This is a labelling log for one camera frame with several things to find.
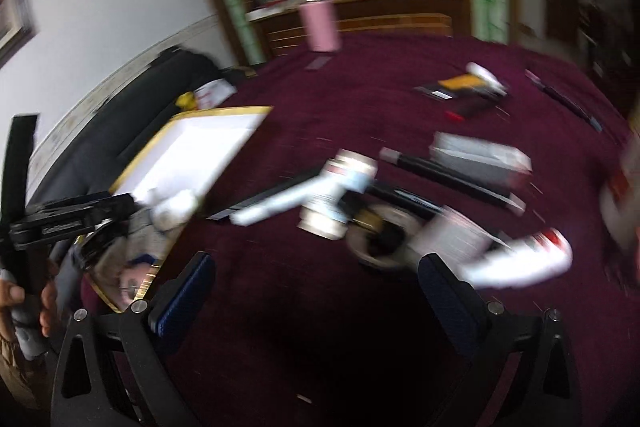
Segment white pill bottle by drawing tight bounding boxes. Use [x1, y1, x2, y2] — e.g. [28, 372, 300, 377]
[150, 188, 200, 233]

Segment white red-bordered plaster box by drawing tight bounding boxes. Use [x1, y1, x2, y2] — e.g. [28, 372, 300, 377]
[406, 207, 506, 271]

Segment white grey marker pen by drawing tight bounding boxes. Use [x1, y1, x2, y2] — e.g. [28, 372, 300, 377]
[230, 176, 329, 227]

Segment person's left hand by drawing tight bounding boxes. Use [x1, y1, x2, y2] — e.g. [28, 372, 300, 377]
[0, 271, 61, 341]

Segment black leather sofa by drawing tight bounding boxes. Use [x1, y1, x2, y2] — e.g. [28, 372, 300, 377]
[28, 46, 248, 205]

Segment black marker white caps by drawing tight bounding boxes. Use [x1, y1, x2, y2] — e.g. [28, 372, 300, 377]
[378, 147, 526, 216]

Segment gold-edged white storage box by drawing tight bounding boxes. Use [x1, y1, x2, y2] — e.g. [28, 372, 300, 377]
[87, 105, 272, 313]

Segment large white jug red cap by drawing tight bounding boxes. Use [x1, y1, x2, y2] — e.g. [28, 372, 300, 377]
[600, 128, 640, 254]

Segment grey silver carton box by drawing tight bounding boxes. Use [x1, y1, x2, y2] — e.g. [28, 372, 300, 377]
[430, 132, 533, 190]

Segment black art marker printed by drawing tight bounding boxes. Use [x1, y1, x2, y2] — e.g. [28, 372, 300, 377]
[366, 181, 444, 220]

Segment white plastic bag red print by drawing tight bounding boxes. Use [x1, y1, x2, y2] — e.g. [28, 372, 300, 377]
[194, 79, 236, 110]

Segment long thin black pen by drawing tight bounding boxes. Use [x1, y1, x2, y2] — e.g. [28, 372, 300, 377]
[525, 69, 603, 132]

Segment black marker red cap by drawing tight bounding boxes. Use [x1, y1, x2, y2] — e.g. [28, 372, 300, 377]
[445, 96, 499, 122]

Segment open white small carton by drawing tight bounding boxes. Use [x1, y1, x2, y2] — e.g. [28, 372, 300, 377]
[298, 150, 378, 241]

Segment white small tube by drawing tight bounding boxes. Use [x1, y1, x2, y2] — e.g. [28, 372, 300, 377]
[466, 62, 508, 96]

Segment yellow black pen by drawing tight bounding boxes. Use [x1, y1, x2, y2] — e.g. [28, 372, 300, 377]
[414, 74, 488, 101]

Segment small pen near thermos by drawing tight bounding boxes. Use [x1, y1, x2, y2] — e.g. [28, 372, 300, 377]
[306, 55, 331, 70]

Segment pink thermos bottle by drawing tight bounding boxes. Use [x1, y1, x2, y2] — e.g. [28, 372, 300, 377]
[298, 0, 342, 53]

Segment framed wall painting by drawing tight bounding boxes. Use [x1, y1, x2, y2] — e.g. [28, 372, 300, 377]
[0, 0, 36, 67]

